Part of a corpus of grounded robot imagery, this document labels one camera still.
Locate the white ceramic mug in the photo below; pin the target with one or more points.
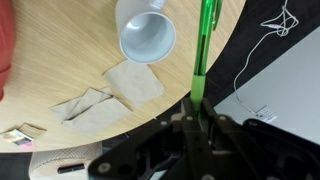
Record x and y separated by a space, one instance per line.
146 36

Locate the green pen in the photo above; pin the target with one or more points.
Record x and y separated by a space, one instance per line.
201 50

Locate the red cloth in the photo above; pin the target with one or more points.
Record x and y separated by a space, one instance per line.
6 40

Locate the black phone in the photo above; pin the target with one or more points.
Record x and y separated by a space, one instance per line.
70 168

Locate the beige folded cloth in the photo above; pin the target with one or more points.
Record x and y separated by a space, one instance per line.
96 115

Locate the small colourful sachet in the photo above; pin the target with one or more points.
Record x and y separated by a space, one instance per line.
16 136

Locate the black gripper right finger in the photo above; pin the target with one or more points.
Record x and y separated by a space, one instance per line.
260 150

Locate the small tan sachet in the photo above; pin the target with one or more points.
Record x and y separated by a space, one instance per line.
33 130

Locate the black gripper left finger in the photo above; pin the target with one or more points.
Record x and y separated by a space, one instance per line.
160 150

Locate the white woven pouf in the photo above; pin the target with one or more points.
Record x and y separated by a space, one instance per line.
50 156

